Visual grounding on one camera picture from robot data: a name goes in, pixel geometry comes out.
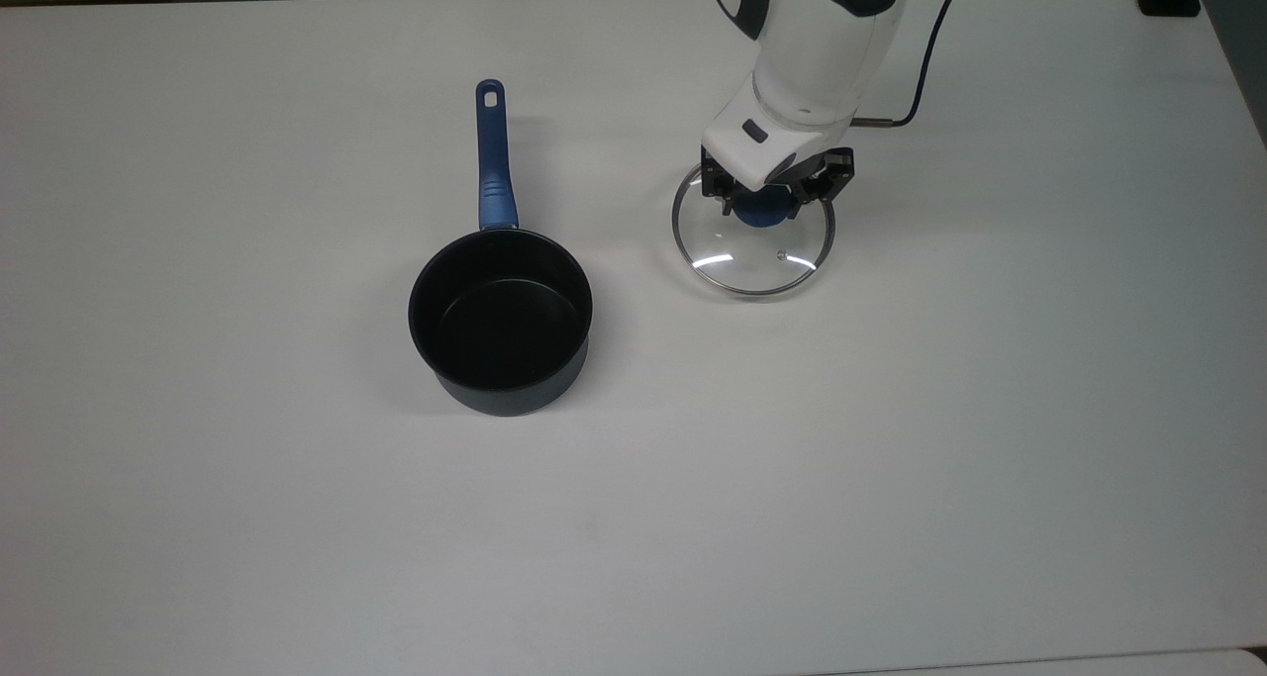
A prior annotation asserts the glass lid with blue knob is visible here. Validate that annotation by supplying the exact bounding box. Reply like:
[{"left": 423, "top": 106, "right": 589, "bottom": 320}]
[{"left": 670, "top": 157, "right": 836, "bottom": 300}]

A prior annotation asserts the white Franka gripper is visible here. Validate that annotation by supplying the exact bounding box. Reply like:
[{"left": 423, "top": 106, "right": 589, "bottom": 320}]
[{"left": 700, "top": 92, "right": 858, "bottom": 216}]

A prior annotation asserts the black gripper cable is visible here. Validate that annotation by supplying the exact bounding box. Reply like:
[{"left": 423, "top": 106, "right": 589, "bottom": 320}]
[{"left": 853, "top": 0, "right": 963, "bottom": 131}]

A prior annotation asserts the dark saucepan with blue handle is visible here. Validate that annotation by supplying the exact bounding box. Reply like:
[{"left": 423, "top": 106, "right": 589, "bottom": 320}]
[{"left": 407, "top": 78, "right": 595, "bottom": 419}]

